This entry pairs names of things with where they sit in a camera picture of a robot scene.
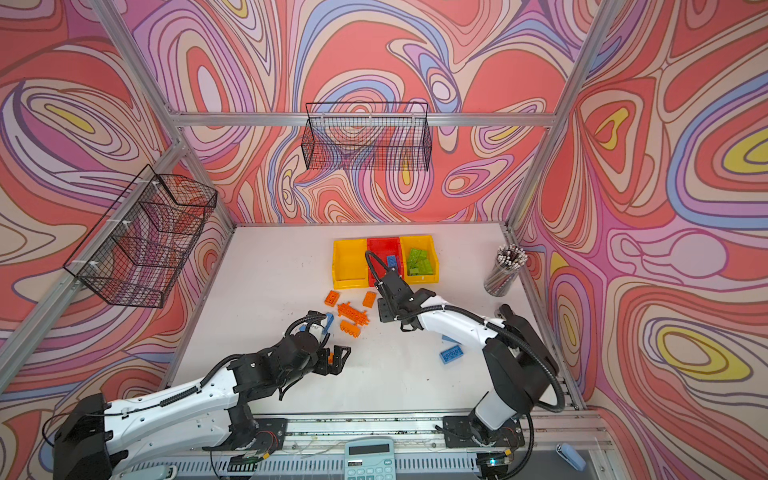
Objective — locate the wire basket on back wall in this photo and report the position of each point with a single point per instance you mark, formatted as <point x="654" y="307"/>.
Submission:
<point x="367" y="135"/>

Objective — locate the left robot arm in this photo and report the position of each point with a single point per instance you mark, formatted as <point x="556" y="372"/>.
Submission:
<point x="99" y="439"/>

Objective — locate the stapler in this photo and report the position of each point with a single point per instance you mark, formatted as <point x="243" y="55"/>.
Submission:
<point x="571" y="456"/>

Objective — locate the blue lego brick standing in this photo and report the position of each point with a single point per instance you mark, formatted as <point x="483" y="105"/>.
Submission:
<point x="328" y="322"/>

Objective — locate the green lego brick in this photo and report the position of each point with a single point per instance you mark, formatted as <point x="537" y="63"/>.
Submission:
<point x="418" y="263"/>

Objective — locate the wire basket on wall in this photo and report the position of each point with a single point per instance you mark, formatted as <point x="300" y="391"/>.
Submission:
<point x="135" y="257"/>
<point x="367" y="135"/>

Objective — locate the right yellow plastic bin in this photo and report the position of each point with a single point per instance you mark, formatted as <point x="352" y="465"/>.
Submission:
<point x="425" y="242"/>

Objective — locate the orange lego brick studs up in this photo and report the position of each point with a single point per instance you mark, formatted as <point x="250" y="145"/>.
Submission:
<point x="369" y="300"/>

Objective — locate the red plastic bin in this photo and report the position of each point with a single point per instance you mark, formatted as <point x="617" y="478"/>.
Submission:
<point x="382" y="247"/>

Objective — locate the light blue calculator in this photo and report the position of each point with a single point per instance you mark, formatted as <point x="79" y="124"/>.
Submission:
<point x="370" y="458"/>

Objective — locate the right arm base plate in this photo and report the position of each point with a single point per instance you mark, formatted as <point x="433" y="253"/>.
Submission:
<point x="464" y="432"/>

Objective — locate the orange lego brick upside down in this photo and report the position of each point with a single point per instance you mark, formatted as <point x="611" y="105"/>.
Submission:
<point x="332" y="298"/>

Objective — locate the left yellow plastic bin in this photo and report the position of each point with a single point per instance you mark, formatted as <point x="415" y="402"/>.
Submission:
<point x="349" y="267"/>

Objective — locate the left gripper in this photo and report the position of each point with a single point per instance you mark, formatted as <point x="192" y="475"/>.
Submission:
<point x="324" y="355"/>

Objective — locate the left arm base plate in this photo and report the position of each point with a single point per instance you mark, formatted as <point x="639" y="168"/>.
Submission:
<point x="266" y="435"/>

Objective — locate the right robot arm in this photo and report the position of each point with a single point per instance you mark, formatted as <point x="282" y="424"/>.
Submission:
<point x="522" y="371"/>

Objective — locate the orange lego brick on side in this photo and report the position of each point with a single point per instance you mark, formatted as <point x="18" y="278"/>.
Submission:
<point x="350" y="328"/>

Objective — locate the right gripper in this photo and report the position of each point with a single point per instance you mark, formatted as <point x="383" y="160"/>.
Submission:
<point x="383" y="312"/>

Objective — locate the wire basket on left wall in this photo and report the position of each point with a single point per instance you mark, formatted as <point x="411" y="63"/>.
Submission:
<point x="135" y="257"/>

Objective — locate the yellow plastic bin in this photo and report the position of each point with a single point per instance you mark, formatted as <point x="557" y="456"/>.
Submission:
<point x="349" y="267"/>
<point x="425" y="242"/>

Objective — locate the orange lego chassis plate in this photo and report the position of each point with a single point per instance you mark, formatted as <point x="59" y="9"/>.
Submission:
<point x="358" y="317"/>

